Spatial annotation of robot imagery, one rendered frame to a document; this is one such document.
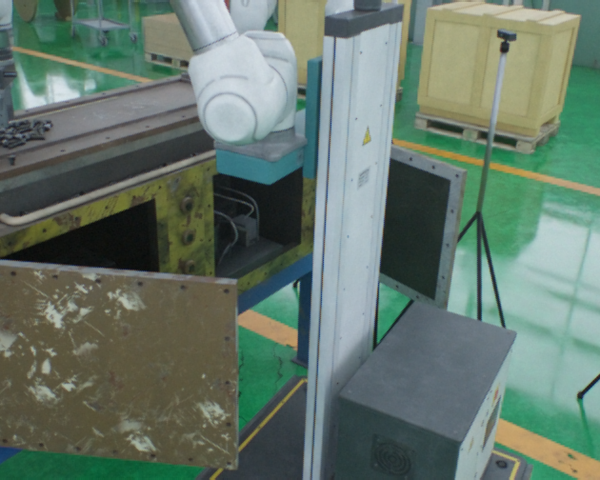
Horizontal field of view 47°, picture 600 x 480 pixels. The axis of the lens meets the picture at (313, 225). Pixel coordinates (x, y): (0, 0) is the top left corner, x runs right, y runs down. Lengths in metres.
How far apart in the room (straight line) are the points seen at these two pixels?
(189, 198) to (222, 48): 0.92
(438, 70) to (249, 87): 5.50
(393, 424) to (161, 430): 0.60
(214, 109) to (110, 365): 0.74
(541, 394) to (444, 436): 1.67
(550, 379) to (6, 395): 2.46
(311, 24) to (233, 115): 6.26
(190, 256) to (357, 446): 0.86
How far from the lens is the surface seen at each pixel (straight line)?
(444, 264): 2.52
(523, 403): 3.38
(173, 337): 1.71
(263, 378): 3.31
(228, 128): 1.40
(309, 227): 2.90
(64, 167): 2.04
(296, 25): 7.76
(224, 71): 1.42
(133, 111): 2.40
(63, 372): 1.88
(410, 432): 1.87
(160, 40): 9.30
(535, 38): 6.45
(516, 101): 6.59
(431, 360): 2.06
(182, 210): 2.27
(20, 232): 1.93
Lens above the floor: 2.03
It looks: 25 degrees down
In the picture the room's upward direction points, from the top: 3 degrees clockwise
